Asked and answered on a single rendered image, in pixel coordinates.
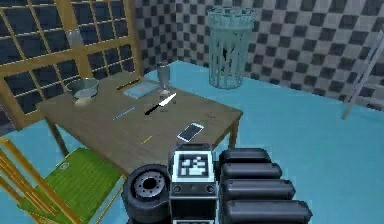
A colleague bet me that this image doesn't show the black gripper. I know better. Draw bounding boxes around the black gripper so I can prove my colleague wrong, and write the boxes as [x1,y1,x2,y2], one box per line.
[121,163,172,224]

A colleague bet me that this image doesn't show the green seat wooden chair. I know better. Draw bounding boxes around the green seat wooden chair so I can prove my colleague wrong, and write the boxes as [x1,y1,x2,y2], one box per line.
[0,136,129,224]

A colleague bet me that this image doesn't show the black handled knife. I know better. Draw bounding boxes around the black handled knife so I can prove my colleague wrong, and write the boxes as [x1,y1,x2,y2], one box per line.
[143,92,178,116]

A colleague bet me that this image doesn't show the brown wooden table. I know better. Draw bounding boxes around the brown wooden table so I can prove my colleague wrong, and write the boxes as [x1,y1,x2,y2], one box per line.
[35,70,244,178]

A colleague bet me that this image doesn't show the pale blue wire bin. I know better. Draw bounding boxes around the pale blue wire bin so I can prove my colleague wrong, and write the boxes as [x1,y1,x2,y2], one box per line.
[206,7,258,90]

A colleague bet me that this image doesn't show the grey metal bowl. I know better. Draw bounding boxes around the grey metal bowl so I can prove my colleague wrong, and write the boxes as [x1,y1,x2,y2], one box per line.
[65,77,100,100]

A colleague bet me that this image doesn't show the cream egg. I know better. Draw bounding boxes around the cream egg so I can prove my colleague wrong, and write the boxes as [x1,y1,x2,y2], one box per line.
[74,96,92,107]

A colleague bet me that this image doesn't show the grey metal cup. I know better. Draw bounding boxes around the grey metal cup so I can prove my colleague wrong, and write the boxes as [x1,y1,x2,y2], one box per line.
[156,61,172,96]

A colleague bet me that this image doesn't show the white framed phone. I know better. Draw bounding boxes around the white framed phone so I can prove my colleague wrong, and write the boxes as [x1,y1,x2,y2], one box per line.
[176,122,205,143]

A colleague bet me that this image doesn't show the grey metal ladder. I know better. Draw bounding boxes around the grey metal ladder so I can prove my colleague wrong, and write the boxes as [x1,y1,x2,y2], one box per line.
[340,29,384,121]

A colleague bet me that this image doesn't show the wooden framed window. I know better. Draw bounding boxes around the wooden framed window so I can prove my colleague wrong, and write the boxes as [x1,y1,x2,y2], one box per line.
[0,0,145,130]

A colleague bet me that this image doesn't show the blue pen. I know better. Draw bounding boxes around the blue pen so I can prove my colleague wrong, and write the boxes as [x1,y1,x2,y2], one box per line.
[112,106,138,121]

